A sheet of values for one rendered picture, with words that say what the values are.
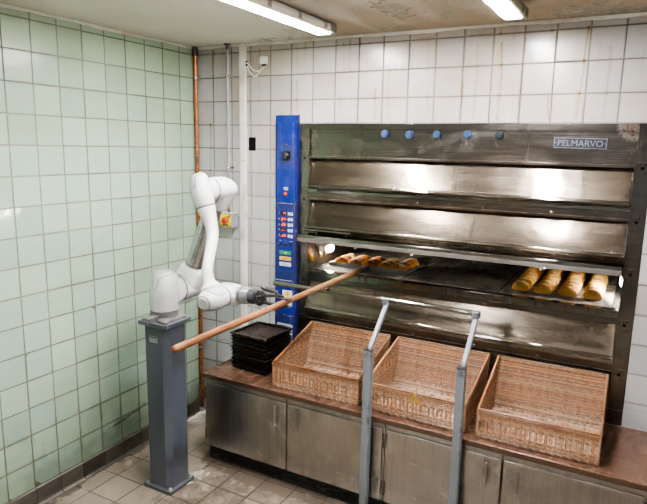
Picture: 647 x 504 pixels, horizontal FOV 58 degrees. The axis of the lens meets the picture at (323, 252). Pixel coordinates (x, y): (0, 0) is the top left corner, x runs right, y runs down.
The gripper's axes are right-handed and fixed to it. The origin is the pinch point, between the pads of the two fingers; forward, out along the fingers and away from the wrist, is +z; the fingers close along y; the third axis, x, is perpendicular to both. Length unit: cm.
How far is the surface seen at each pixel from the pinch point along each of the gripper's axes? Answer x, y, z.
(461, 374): -20, 27, 86
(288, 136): -77, -82, -46
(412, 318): -79, 22, 40
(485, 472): -24, 75, 100
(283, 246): -77, -12, -49
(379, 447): -26, 78, 44
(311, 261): -85, -3, -33
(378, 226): -79, -31, 16
